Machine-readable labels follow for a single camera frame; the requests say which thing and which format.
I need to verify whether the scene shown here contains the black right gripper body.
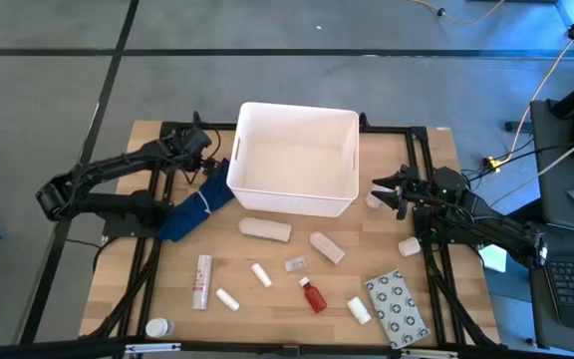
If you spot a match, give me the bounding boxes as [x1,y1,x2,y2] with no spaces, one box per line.
[397,167,437,221]

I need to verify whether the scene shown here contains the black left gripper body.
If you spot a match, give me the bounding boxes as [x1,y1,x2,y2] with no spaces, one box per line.
[179,124,214,162]

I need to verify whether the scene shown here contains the white gauze roll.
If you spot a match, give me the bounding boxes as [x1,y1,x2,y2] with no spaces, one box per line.
[237,216,293,244]

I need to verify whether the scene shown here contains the grey patterned pouch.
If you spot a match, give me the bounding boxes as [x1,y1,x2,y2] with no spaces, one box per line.
[364,268,431,351]

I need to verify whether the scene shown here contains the red bottle white cap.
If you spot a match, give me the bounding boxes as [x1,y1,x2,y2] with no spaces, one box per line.
[298,276,329,315]

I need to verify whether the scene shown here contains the white plastic basket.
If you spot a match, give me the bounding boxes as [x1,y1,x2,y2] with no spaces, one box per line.
[225,101,361,218]

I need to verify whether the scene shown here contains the clear bottle white cap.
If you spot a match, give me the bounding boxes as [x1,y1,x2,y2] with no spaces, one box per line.
[364,183,394,210]

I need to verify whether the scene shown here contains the blue folded cloth bundle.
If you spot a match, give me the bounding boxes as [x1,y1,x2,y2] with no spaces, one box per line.
[155,158,237,243]

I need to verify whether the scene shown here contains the small white cube right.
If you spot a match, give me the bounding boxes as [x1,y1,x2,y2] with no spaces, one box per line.
[397,235,423,258]

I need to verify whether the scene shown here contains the white rectangular box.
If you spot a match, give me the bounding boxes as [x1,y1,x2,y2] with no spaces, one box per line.
[308,230,347,265]

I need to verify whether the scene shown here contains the white paper sheet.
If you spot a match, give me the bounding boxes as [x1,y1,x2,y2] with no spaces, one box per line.
[479,243,509,274]

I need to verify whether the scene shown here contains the long white red-print tube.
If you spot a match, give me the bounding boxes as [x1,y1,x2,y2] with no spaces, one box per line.
[191,253,214,311]

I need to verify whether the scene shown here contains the small white bottle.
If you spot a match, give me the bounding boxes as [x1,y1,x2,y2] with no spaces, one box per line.
[346,295,373,326]

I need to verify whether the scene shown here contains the clear vial white cap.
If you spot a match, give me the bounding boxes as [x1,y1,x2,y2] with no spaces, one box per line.
[284,255,308,273]

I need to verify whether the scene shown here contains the short white tube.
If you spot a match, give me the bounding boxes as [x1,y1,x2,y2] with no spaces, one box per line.
[214,287,241,313]

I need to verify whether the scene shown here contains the black desk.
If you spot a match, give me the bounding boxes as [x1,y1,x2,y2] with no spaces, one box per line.
[529,98,574,350]

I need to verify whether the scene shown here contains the clear jar white lid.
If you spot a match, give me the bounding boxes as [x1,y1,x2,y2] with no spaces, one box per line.
[144,317,175,339]

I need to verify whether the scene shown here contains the black aluminium table frame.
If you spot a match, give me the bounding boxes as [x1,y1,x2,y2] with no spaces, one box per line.
[85,112,501,350]

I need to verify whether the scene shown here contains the yellow hanging cable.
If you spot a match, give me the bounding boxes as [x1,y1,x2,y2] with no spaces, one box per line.
[482,4,574,174]

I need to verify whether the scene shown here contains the white cable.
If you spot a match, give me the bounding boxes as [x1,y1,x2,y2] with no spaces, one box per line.
[489,127,574,208]

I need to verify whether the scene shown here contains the yellow cable black plug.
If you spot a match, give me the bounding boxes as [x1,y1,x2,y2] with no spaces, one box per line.
[409,0,506,26]

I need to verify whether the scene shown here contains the black frame beam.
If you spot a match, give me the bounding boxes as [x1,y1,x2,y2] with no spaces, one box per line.
[0,337,574,359]

